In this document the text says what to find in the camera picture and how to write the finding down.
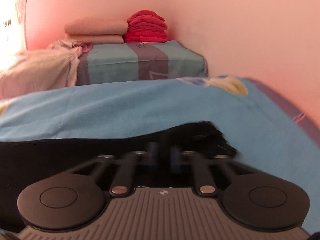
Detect striped teal folded quilt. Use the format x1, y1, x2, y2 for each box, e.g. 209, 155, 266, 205
76, 40, 208, 86

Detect black knit pants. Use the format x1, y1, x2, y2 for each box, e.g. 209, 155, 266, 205
1, 121, 237, 232

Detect blue floral bed sheet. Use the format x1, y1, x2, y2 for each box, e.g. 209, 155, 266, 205
1, 78, 319, 232

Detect folded pink blanket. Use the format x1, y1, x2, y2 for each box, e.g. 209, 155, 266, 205
64, 18, 128, 44

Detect folded red clothes stack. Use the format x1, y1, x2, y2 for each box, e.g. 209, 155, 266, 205
124, 10, 168, 43

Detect grey pillow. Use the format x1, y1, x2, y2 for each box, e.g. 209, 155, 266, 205
1, 39, 93, 99

